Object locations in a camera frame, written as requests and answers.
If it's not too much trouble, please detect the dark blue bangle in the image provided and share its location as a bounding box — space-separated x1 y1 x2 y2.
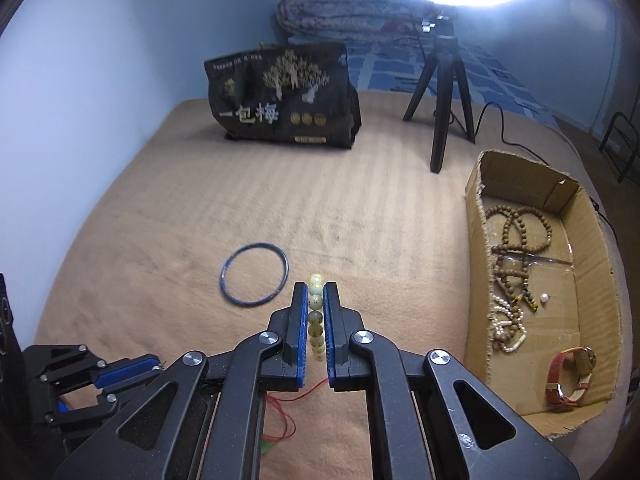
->
218 242 290 309

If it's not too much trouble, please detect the folded floral quilt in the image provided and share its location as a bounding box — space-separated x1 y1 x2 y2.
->
276 0 437 44

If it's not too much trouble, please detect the blue checkered bed sheet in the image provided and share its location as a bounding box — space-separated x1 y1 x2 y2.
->
286 34 561 129

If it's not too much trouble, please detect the brown cardboard box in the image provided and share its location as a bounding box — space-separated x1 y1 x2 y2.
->
464 151 623 439

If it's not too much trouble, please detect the red strap wristwatch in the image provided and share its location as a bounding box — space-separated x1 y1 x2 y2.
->
544 347 597 410

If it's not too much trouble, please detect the cream bead bracelet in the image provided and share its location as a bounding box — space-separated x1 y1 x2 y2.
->
307 273 328 363

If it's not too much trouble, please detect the black clothes rack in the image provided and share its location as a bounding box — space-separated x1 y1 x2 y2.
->
599 112 639 185

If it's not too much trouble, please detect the red string jade pendant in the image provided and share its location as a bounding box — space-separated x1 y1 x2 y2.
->
260 378 329 455

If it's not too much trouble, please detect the black printed snack bag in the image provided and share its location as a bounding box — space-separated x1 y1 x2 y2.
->
204 42 361 150

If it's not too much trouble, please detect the tan bed blanket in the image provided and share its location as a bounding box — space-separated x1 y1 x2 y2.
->
34 86 626 480

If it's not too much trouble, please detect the black power cable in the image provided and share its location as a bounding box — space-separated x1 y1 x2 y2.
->
449 101 622 246

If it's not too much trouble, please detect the white pearl necklace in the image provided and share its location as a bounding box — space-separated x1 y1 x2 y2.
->
488 294 527 354

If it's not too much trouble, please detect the black tripod stand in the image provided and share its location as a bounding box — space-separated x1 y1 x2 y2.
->
402 12 476 174

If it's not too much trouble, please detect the brown wooden bead necklace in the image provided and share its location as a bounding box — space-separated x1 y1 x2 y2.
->
482 204 554 311

